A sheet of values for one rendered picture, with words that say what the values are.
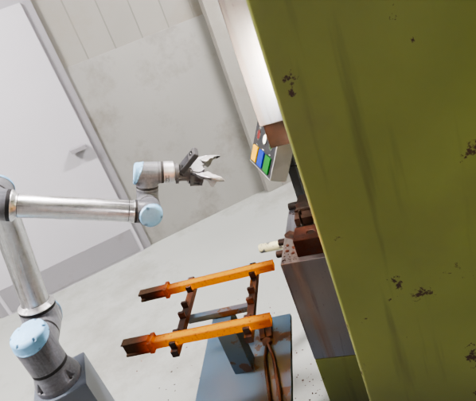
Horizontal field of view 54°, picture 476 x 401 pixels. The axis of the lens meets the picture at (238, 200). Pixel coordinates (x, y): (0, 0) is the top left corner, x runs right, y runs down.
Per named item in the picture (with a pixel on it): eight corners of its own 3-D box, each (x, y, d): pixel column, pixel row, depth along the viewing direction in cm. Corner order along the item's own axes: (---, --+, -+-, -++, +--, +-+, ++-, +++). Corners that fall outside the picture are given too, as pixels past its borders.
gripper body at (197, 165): (201, 173, 203) (173, 174, 200) (203, 158, 196) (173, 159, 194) (204, 185, 197) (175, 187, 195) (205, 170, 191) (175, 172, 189)
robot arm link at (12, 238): (26, 354, 197) (-38, 188, 168) (32, 329, 212) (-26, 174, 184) (64, 344, 199) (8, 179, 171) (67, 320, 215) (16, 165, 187)
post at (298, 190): (333, 312, 263) (277, 137, 219) (333, 307, 267) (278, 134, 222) (340, 311, 262) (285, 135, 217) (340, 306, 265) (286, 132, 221)
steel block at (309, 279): (314, 359, 176) (279, 264, 157) (317, 293, 208) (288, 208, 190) (477, 341, 159) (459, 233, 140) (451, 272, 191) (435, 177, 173)
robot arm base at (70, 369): (36, 407, 184) (23, 390, 180) (38, 376, 201) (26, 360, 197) (82, 383, 187) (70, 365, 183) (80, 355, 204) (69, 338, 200)
